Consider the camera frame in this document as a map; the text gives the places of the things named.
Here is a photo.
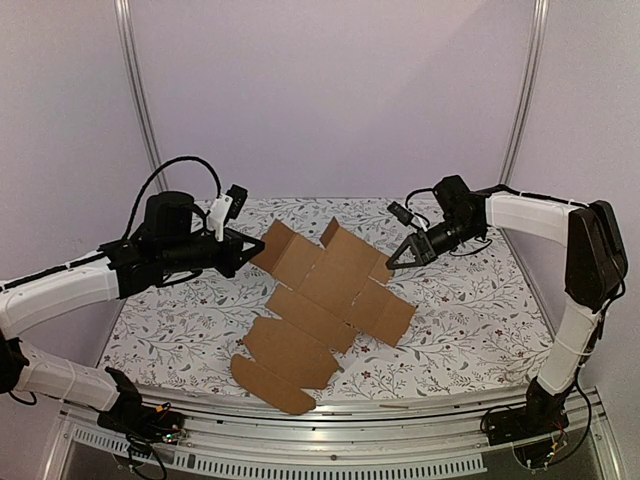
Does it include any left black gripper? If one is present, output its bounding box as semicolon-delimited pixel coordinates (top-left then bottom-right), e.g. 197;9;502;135
160;227;265;278

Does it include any aluminium front rail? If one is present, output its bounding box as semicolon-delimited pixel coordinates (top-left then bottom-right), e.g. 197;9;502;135
42;387;626;479

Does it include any brown cardboard box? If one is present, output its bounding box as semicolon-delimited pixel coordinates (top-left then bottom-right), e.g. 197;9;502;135
230;219;416;415

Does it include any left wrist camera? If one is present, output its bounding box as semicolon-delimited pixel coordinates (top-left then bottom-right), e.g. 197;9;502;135
206;184;248;242

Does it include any aluminium frame post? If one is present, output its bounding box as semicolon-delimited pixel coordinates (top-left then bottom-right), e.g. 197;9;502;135
113;0;161;171
499;0;550;185

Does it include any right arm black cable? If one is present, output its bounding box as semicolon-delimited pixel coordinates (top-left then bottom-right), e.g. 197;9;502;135
404;184;591;236

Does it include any right aluminium frame post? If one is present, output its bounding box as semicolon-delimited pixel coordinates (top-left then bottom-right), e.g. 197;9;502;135
499;0;550;185

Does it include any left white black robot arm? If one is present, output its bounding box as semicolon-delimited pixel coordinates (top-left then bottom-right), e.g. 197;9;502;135
1;185;265;434

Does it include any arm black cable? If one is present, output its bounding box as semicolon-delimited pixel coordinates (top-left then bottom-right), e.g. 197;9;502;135
124;155;224;241
404;184;591;236

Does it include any left aluminium frame post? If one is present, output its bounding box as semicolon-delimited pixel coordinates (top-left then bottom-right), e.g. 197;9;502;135
113;0;161;171

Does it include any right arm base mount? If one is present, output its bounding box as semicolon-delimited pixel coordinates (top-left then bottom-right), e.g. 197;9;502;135
480;377;575;446

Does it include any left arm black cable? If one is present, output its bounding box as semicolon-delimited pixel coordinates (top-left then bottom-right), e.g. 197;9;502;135
124;155;224;241

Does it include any floral patterned table mat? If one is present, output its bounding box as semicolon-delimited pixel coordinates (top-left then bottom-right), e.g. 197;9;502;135
101;199;552;404

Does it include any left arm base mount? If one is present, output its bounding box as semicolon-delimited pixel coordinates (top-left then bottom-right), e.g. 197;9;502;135
97;367;185;443

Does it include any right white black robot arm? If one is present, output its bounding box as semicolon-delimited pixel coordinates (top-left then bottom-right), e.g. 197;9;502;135
386;175;628;436

